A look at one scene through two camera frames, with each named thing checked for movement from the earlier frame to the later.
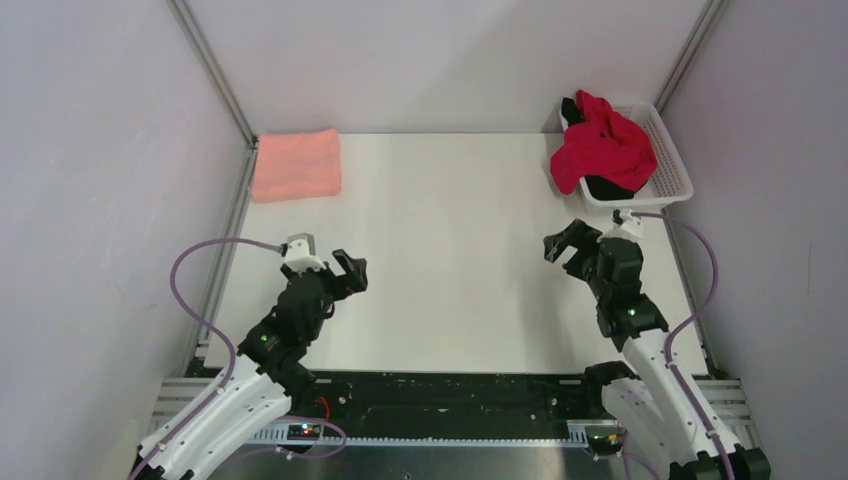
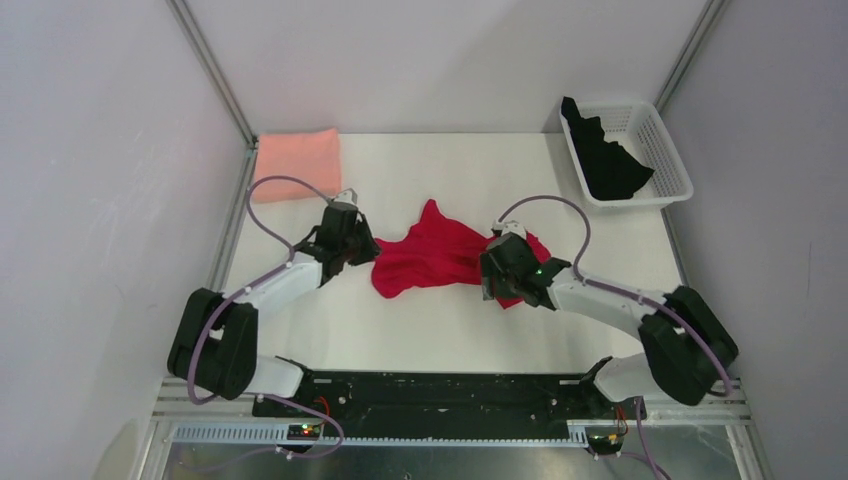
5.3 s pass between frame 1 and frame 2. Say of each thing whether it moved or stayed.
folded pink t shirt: stayed
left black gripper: moved
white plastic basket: stayed
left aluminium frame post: stayed
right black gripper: moved
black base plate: stayed
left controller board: stayed
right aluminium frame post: stayed
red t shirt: moved
